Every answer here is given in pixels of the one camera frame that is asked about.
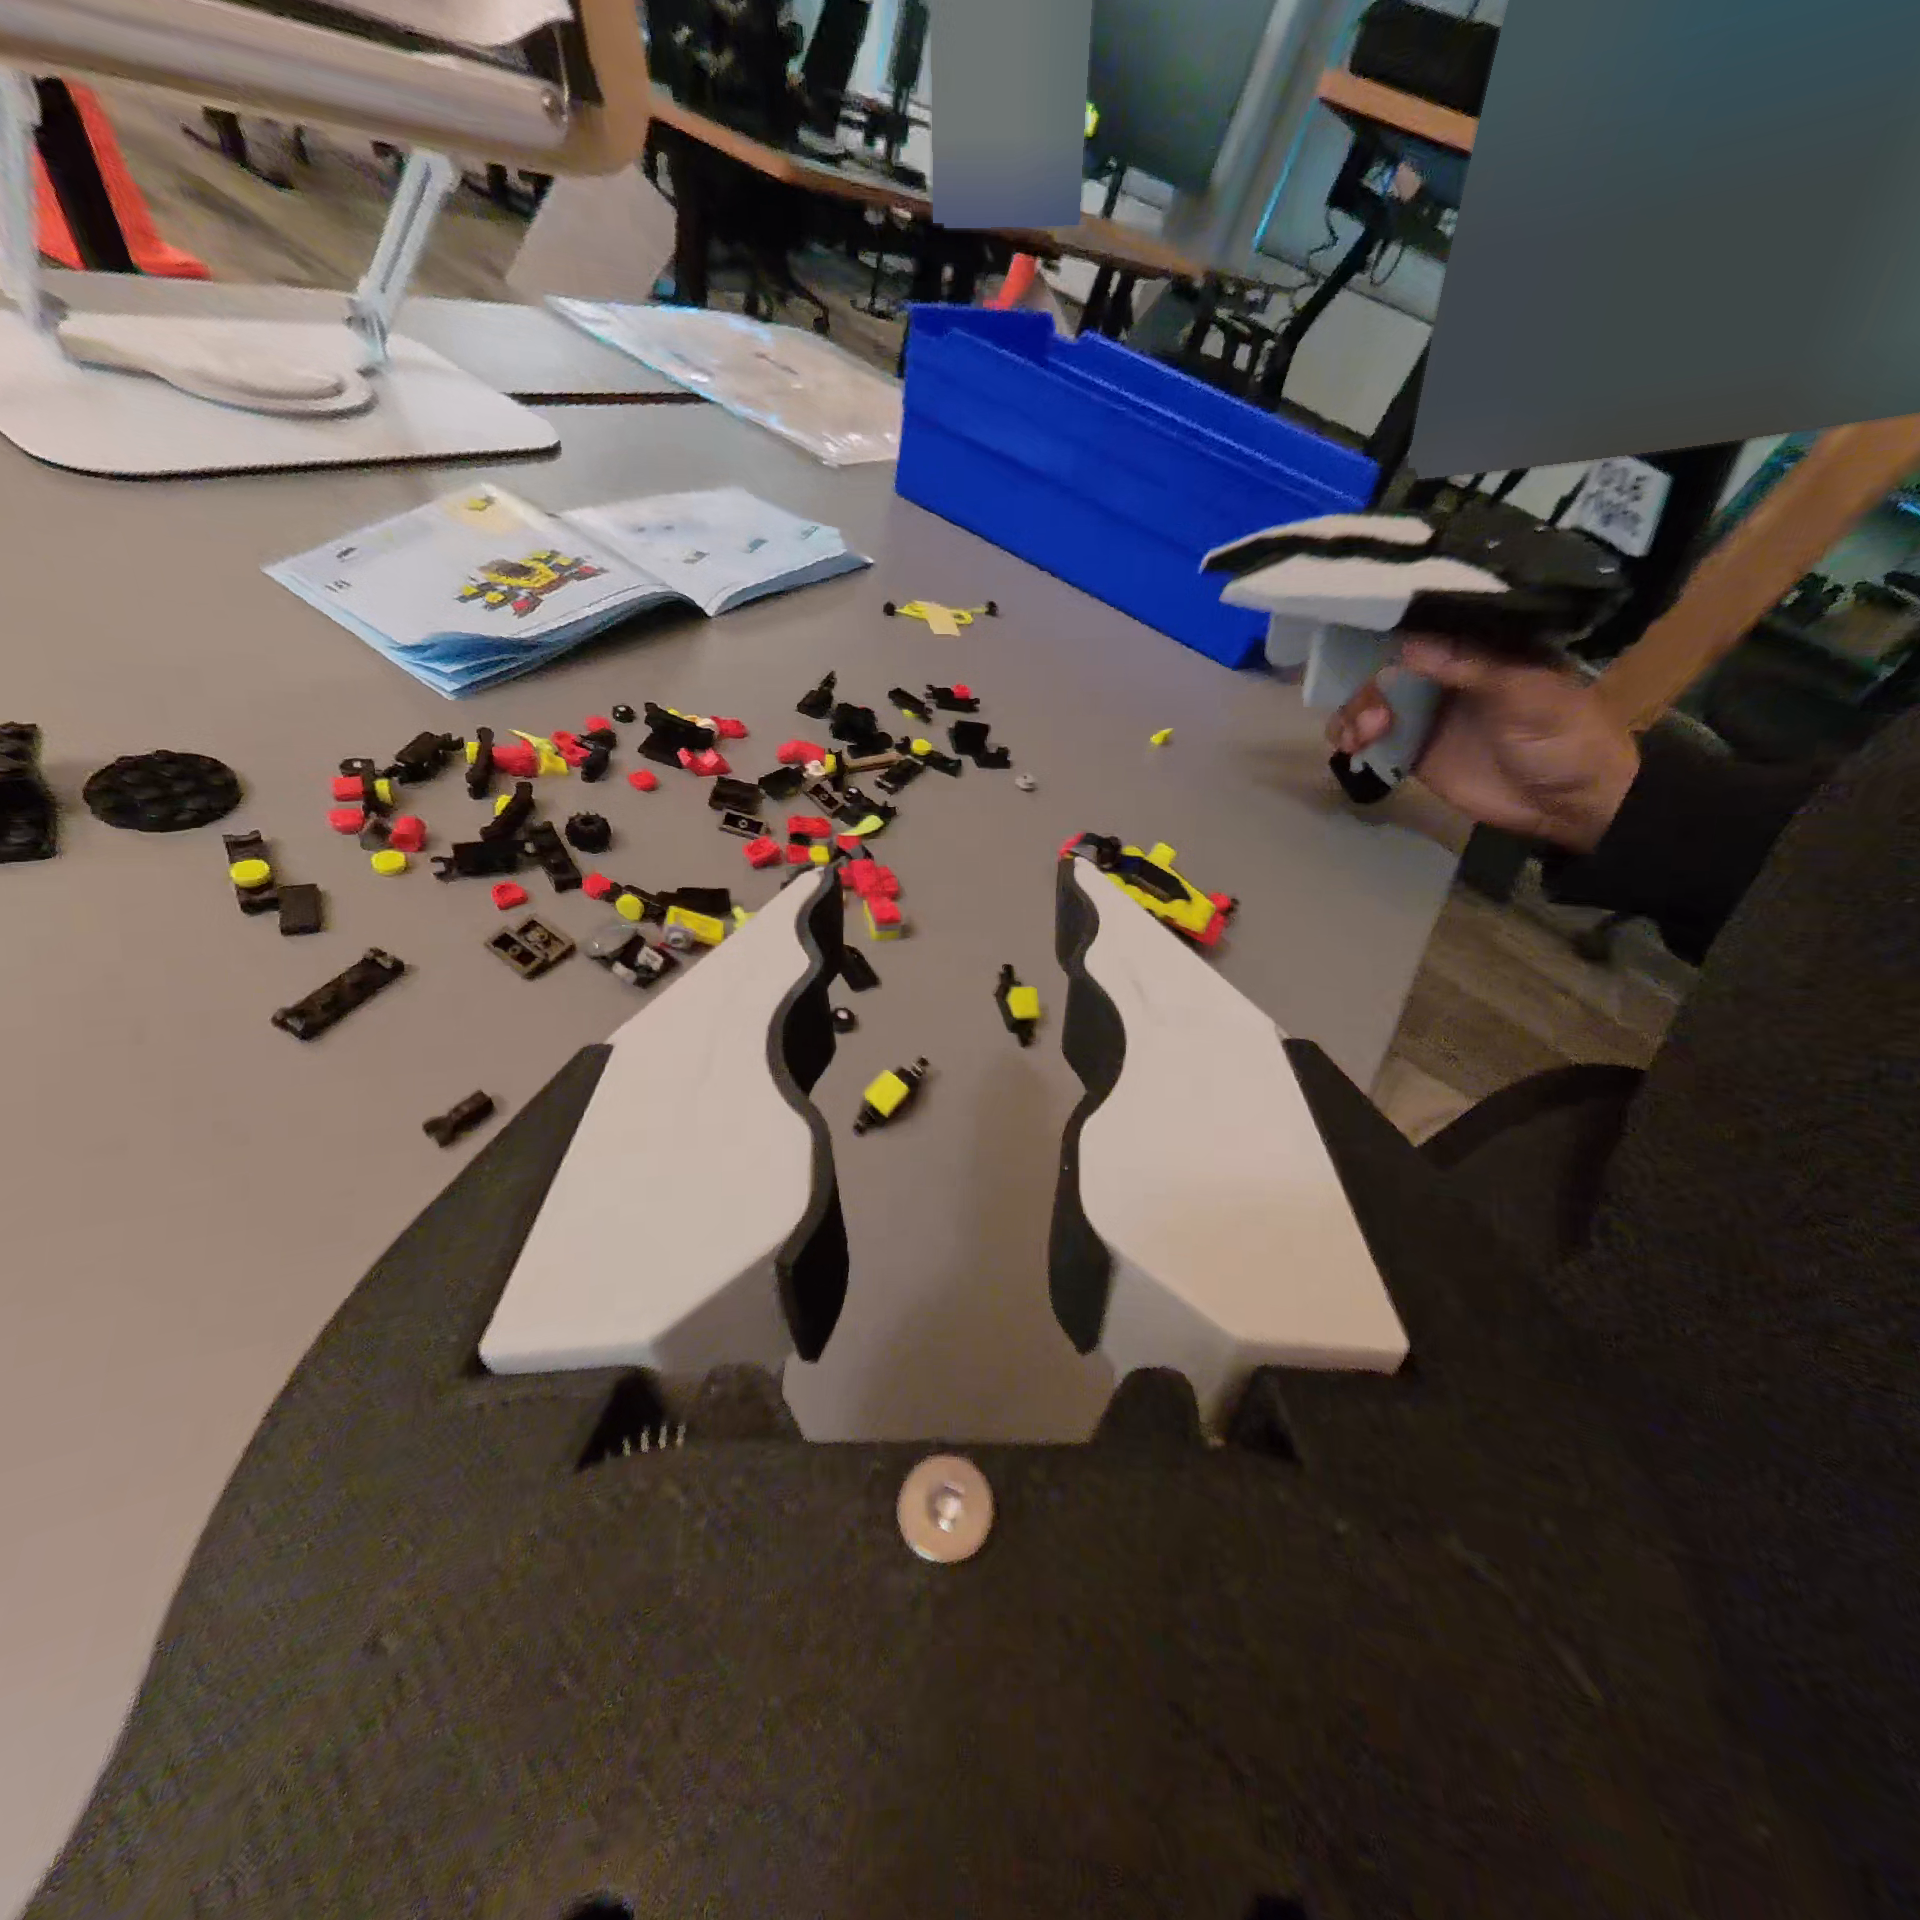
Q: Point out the white monitor stand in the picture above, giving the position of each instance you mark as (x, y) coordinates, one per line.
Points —
(226, 406)

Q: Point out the partly built lego model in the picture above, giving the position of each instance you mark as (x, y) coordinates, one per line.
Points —
(1162, 886)

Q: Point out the wooden ceiling beam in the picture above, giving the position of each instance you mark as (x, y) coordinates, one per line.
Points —
(1756, 569)

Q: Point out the blue plastic bin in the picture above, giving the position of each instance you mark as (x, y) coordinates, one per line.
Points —
(1109, 451)

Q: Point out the clear plastic bag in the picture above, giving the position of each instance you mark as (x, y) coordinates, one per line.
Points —
(751, 375)

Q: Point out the dark wall screen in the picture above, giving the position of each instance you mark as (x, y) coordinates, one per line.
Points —
(1171, 89)

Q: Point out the wooden-edged standing desk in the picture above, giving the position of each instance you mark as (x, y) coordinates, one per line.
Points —
(1395, 112)

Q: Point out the person's right hand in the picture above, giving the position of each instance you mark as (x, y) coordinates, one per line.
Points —
(1531, 751)

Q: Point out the scattered loose lego pieces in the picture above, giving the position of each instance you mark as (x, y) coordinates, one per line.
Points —
(589, 831)

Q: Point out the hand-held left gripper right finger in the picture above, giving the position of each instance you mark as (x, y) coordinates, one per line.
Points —
(1244, 1201)

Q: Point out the lego instruction booklet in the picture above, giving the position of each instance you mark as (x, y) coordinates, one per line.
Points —
(525, 586)

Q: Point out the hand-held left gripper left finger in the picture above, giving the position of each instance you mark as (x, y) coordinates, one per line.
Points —
(675, 1184)

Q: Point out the person's right forearm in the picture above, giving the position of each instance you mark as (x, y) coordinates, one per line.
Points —
(1695, 839)

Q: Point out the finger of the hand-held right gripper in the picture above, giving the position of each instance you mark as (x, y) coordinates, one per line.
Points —
(1319, 541)
(1382, 592)

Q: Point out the small red plastic object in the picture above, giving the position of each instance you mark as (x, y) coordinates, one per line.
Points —
(1023, 282)

